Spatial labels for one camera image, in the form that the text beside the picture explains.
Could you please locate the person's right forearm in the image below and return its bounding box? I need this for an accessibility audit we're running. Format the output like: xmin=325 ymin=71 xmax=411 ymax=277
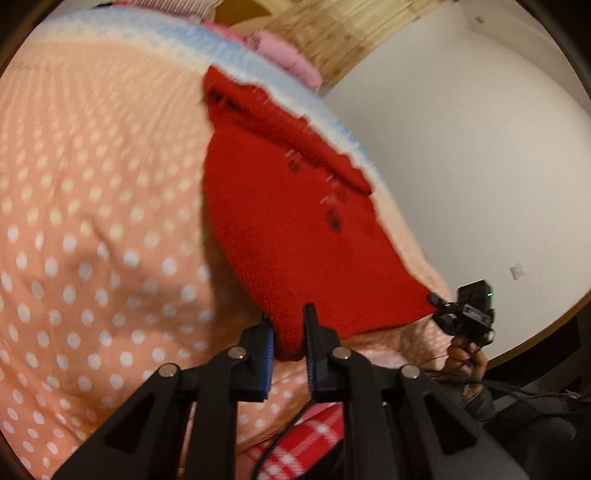
xmin=461 ymin=382 xmax=496 ymax=422

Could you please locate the pink pillow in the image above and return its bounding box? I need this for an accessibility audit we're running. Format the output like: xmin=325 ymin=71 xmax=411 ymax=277
xmin=244 ymin=29 xmax=325 ymax=89

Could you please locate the polka dot bed blanket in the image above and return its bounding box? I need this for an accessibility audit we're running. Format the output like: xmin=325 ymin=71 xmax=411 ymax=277
xmin=0 ymin=7 xmax=455 ymax=480

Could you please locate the person's right hand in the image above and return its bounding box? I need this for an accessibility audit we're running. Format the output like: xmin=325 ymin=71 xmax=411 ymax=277
xmin=446 ymin=338 xmax=489 ymax=385

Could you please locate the striped pillow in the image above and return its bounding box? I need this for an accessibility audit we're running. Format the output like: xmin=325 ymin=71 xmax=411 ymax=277
xmin=113 ymin=0 xmax=221 ymax=22

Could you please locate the beige patterned curtain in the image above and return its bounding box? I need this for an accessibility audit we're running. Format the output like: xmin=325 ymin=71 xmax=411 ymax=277
xmin=265 ymin=0 xmax=441 ymax=86

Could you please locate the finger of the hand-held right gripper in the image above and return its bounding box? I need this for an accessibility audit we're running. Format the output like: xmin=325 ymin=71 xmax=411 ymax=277
xmin=428 ymin=292 xmax=457 ymax=325

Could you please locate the black cable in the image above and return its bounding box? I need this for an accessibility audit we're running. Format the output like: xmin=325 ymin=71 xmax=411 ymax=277
xmin=481 ymin=377 xmax=591 ymax=404
xmin=252 ymin=401 xmax=315 ymax=480

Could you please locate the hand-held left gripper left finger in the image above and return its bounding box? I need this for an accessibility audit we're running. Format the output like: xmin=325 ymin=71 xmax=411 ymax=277
xmin=51 ymin=316 xmax=279 ymax=480

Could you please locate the red knitted sweater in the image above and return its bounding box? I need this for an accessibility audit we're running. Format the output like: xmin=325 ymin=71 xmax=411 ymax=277
xmin=202 ymin=65 xmax=437 ymax=361

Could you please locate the person's dark clothing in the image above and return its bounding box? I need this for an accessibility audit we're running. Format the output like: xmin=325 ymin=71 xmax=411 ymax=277
xmin=480 ymin=392 xmax=591 ymax=480

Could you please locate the red plaid sheet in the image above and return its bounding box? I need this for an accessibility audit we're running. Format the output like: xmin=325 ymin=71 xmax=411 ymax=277
xmin=244 ymin=405 xmax=348 ymax=480

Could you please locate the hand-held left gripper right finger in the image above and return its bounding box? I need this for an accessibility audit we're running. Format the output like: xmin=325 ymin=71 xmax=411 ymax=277
xmin=302 ymin=302 xmax=532 ymax=480

